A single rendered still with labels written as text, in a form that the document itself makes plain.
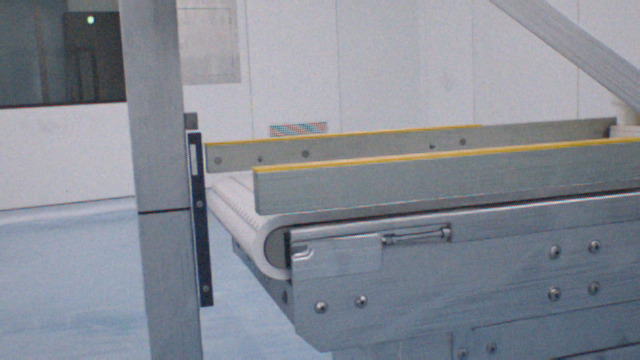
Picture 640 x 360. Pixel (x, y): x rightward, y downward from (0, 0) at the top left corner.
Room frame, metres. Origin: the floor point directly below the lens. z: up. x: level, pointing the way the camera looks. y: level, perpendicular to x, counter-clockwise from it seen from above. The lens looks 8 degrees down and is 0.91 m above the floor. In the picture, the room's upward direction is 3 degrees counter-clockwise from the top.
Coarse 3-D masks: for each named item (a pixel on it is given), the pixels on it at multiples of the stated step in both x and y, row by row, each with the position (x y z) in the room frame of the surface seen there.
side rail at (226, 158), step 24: (576, 120) 0.87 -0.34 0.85; (600, 120) 0.88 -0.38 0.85; (240, 144) 0.75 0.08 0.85; (264, 144) 0.75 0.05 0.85; (288, 144) 0.76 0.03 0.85; (312, 144) 0.77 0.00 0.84; (336, 144) 0.78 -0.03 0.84; (360, 144) 0.79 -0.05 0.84; (384, 144) 0.80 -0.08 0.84; (408, 144) 0.80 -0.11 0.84; (456, 144) 0.82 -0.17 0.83; (480, 144) 0.83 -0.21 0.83; (504, 144) 0.84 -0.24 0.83; (528, 144) 0.85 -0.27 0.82; (216, 168) 0.74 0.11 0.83; (240, 168) 0.75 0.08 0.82
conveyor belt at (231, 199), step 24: (216, 192) 0.69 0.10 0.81; (240, 192) 0.63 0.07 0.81; (504, 192) 0.55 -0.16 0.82; (528, 192) 0.56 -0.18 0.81; (552, 192) 0.56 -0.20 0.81; (576, 192) 0.57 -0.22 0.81; (216, 216) 0.68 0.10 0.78; (240, 216) 0.56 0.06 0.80; (264, 216) 0.51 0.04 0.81; (288, 216) 0.50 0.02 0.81; (312, 216) 0.50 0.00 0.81; (336, 216) 0.51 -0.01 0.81; (360, 216) 0.52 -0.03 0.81; (240, 240) 0.54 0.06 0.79; (264, 240) 0.49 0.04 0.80; (264, 264) 0.49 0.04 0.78
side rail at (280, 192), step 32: (416, 160) 0.51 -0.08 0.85; (448, 160) 0.52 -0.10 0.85; (480, 160) 0.53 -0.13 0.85; (512, 160) 0.53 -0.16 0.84; (544, 160) 0.54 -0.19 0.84; (576, 160) 0.55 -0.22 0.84; (608, 160) 0.56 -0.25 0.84; (256, 192) 0.48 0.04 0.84; (288, 192) 0.48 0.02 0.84; (320, 192) 0.49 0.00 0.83; (352, 192) 0.50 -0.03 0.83; (384, 192) 0.50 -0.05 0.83; (416, 192) 0.51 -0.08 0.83; (448, 192) 0.52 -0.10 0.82; (480, 192) 0.53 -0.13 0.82
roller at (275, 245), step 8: (272, 232) 0.49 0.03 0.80; (280, 232) 0.49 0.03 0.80; (272, 240) 0.49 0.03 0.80; (280, 240) 0.49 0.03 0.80; (288, 240) 0.49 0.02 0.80; (264, 248) 0.49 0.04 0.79; (272, 248) 0.49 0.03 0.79; (280, 248) 0.49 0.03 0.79; (288, 248) 0.49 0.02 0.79; (272, 256) 0.49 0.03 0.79; (280, 256) 0.49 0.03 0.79; (288, 256) 0.49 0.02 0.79; (272, 264) 0.49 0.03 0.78; (280, 264) 0.49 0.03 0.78; (288, 264) 0.49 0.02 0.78
